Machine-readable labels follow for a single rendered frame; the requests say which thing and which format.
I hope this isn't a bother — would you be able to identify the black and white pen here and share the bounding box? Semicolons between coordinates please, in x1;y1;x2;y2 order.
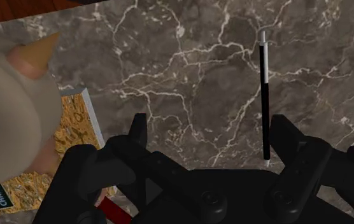
258;30;271;167

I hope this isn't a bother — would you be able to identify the red flat object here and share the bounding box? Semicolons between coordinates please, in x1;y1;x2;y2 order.
96;195;133;224

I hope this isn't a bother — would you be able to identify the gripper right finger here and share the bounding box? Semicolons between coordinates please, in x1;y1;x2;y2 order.
263;114;354;224

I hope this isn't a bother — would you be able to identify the grey horned animal figure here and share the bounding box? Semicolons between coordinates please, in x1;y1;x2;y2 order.
0;32;63;188

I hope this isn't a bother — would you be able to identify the yellow patterned book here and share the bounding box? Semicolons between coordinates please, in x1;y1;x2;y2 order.
0;87;118;220

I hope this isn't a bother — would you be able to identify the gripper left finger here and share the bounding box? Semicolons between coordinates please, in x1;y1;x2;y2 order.
32;113;227;224

